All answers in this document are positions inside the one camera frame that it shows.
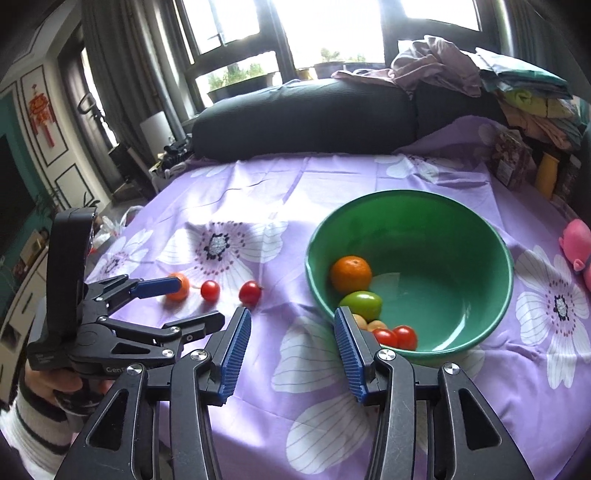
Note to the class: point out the stack of folded clothes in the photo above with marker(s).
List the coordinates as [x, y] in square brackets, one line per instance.
[535, 97]

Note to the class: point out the long dark grey sofa cushion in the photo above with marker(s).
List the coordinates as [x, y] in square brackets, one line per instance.
[300, 120]

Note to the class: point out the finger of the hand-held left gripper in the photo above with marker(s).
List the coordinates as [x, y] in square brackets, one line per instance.
[194, 325]
[157, 286]

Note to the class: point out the window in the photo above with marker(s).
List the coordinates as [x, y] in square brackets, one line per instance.
[323, 27]

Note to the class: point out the dark jar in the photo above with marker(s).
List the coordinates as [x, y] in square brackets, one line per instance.
[569, 180]

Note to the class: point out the small orange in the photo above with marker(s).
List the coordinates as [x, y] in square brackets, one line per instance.
[178, 295]

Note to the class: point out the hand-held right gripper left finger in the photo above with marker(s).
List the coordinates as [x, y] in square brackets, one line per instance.
[233, 355]

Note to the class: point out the purple floral cloth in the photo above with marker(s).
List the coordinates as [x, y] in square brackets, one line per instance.
[277, 207]

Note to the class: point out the white plastic bag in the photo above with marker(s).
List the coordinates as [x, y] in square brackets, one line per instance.
[111, 227]

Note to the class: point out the striped sleeve left forearm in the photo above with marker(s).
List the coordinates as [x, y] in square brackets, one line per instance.
[32, 429]

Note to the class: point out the pink plush pig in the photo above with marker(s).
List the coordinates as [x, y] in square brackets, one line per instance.
[579, 249]

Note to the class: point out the white drawer cabinet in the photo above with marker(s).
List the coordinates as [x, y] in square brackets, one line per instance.
[21, 300]

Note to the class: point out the green plastic bowl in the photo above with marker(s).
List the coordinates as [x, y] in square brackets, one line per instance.
[438, 277]

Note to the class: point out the red knot wall ornament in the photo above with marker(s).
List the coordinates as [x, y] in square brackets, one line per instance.
[41, 110]

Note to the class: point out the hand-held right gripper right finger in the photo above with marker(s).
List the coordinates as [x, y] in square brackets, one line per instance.
[351, 360]

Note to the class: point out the small dark plant pot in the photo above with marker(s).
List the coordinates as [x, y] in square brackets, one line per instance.
[328, 68]

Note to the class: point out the grey curtain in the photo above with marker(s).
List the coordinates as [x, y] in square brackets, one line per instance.
[129, 69]

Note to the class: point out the clear box of dried snacks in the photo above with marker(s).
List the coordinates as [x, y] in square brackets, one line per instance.
[510, 159]

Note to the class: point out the red cherry tomato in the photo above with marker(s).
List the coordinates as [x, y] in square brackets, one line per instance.
[210, 290]
[406, 337]
[250, 293]
[385, 338]

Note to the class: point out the dark windowsill planter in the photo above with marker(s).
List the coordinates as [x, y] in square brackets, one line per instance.
[240, 87]

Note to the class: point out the green fruit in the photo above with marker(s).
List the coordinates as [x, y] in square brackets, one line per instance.
[362, 304]

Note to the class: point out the small yellow fruit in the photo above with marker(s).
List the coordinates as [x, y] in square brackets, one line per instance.
[377, 325]
[360, 321]

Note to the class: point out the person's left hand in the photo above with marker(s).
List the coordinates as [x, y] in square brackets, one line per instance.
[46, 381]

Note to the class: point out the yellow bottle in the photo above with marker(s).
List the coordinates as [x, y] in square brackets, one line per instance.
[547, 177]

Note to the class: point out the large orange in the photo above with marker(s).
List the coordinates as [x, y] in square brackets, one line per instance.
[351, 274]

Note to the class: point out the white cylinder bin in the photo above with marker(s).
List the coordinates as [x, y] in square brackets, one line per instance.
[154, 134]

